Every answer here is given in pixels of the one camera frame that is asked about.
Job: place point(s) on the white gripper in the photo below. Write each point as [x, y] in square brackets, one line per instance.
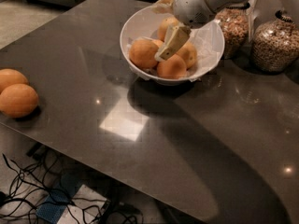
[191, 6]

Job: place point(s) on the glass jar of cereal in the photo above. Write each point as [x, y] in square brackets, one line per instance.
[275, 44]

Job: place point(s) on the blue box on floor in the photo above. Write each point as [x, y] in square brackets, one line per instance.
[59, 198]

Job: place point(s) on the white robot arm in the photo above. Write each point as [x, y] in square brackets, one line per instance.
[291, 6]

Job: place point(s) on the white bowl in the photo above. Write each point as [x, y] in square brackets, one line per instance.
[144, 18]

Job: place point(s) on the glass jar of nuts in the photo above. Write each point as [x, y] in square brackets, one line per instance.
[234, 24]

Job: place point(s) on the small middle orange in bowl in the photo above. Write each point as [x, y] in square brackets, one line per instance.
[157, 42]

